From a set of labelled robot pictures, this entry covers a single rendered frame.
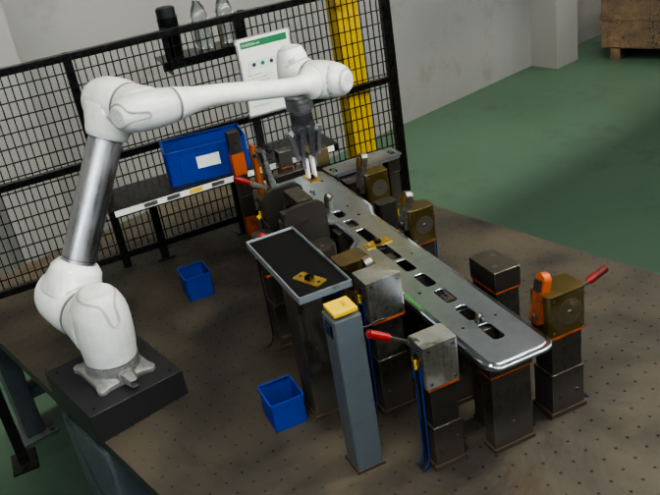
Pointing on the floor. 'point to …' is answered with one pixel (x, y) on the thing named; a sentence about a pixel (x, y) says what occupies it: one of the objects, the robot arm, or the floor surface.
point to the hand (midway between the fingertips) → (309, 166)
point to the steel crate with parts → (630, 26)
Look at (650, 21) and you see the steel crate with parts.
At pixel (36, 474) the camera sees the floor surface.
